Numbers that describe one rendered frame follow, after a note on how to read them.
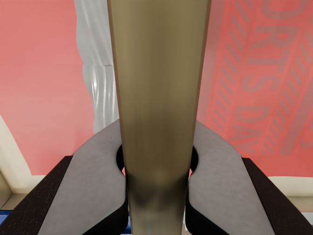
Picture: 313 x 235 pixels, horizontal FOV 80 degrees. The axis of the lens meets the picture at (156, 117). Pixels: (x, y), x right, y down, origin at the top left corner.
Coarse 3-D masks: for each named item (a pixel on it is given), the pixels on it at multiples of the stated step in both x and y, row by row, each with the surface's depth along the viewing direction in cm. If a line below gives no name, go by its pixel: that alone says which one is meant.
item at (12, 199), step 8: (0, 176) 34; (0, 184) 34; (0, 192) 34; (8, 192) 36; (0, 200) 34; (8, 200) 36; (16, 200) 36; (296, 200) 36; (304, 200) 36; (312, 200) 36; (0, 208) 34; (8, 208) 34; (128, 208) 34; (304, 208) 35; (312, 208) 35; (184, 216) 35; (312, 216) 35
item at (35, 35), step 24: (0, 0) 21; (24, 0) 21; (48, 0) 21; (72, 0) 21; (0, 24) 22; (24, 24) 22; (48, 24) 22; (72, 24) 22; (0, 48) 23; (24, 48) 23; (48, 48) 23; (72, 48) 23
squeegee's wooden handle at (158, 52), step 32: (128, 0) 5; (160, 0) 5; (192, 0) 5; (128, 32) 5; (160, 32) 5; (192, 32) 5; (128, 64) 6; (160, 64) 6; (192, 64) 6; (128, 96) 6; (160, 96) 6; (192, 96) 6; (128, 128) 7; (160, 128) 7; (192, 128) 7; (128, 160) 8; (160, 160) 8; (128, 192) 9; (160, 192) 9; (160, 224) 10
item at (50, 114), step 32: (0, 64) 24; (32, 64) 24; (64, 64) 24; (0, 96) 27; (32, 96) 27; (64, 96) 27; (32, 128) 29; (64, 128) 29; (32, 160) 33; (256, 160) 32; (288, 160) 32
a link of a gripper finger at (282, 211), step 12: (252, 168) 8; (252, 180) 8; (264, 180) 8; (264, 192) 7; (276, 192) 7; (264, 204) 7; (276, 204) 7; (288, 204) 7; (276, 216) 6; (288, 216) 6; (300, 216) 6; (276, 228) 6; (288, 228) 6; (300, 228) 6; (312, 228) 6
